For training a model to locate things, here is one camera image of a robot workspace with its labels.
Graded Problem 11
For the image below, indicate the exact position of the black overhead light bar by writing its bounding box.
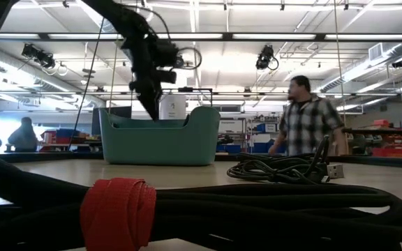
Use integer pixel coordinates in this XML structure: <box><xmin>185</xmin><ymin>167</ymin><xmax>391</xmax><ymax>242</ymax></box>
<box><xmin>0</xmin><ymin>31</ymin><xmax>402</xmax><ymax>43</ymax></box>

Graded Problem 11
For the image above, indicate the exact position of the thick black cable red strap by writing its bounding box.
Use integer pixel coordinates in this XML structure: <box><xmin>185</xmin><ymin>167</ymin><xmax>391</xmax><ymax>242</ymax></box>
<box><xmin>0</xmin><ymin>151</ymin><xmax>402</xmax><ymax>251</ymax></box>

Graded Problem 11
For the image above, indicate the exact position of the white column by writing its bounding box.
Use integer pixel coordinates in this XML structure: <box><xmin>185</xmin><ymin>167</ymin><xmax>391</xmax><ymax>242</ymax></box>
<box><xmin>159</xmin><ymin>94</ymin><xmax>187</xmax><ymax>121</ymax></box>

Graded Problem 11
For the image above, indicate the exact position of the black aluminium table frame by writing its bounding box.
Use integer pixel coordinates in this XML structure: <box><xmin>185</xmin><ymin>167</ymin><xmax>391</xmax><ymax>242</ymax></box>
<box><xmin>0</xmin><ymin>151</ymin><xmax>402</xmax><ymax>170</ymax></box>

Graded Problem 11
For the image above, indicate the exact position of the white sign board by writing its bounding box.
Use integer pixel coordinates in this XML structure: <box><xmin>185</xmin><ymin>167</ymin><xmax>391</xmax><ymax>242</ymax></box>
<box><xmin>218</xmin><ymin>120</ymin><xmax>244</xmax><ymax>134</ymax></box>

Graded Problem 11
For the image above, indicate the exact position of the teal plastic bin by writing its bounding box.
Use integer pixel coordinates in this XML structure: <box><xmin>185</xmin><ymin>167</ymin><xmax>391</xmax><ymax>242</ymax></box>
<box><xmin>98</xmin><ymin>105</ymin><xmax>221</xmax><ymax>167</ymax></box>

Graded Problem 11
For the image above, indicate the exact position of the long black cable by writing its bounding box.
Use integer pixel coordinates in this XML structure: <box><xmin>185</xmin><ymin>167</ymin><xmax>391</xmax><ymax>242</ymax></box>
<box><xmin>68</xmin><ymin>17</ymin><xmax>106</xmax><ymax>151</ymax></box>

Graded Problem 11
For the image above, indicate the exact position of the black cable silver USB plug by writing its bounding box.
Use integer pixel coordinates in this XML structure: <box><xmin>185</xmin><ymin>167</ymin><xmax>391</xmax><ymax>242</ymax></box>
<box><xmin>226</xmin><ymin>135</ymin><xmax>345</xmax><ymax>185</ymax></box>

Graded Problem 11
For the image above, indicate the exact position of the silver ventilation duct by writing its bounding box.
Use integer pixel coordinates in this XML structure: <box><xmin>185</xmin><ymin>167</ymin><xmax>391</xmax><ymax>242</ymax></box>
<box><xmin>318</xmin><ymin>41</ymin><xmax>402</xmax><ymax>93</ymax></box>

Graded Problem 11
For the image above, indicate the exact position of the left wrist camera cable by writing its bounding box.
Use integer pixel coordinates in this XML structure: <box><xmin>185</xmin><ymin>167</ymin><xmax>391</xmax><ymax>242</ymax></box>
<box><xmin>176</xmin><ymin>46</ymin><xmax>203</xmax><ymax>70</ymax></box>

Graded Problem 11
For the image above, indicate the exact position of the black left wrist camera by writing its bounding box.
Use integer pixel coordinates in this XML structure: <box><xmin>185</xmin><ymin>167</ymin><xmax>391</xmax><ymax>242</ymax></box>
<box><xmin>158</xmin><ymin>68</ymin><xmax>178</xmax><ymax>85</ymax></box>

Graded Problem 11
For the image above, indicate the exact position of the black background rig frame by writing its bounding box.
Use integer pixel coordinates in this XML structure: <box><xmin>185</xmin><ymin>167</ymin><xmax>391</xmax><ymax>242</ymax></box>
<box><xmin>162</xmin><ymin>86</ymin><xmax>214</xmax><ymax>107</ymax></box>

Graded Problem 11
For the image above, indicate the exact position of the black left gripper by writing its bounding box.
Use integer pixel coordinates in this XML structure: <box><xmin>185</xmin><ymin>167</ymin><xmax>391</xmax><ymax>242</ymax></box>
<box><xmin>122</xmin><ymin>33</ymin><xmax>180</xmax><ymax>121</ymax></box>

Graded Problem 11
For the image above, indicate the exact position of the black workbench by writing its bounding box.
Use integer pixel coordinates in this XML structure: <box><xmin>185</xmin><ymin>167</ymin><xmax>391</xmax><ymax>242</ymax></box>
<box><xmin>342</xmin><ymin>128</ymin><xmax>402</xmax><ymax>136</ymax></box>

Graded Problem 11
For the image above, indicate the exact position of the person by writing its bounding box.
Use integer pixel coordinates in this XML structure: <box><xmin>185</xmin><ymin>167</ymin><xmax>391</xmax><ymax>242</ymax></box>
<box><xmin>267</xmin><ymin>75</ymin><xmax>348</xmax><ymax>157</ymax></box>
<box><xmin>7</xmin><ymin>116</ymin><xmax>38</xmax><ymax>153</ymax></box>

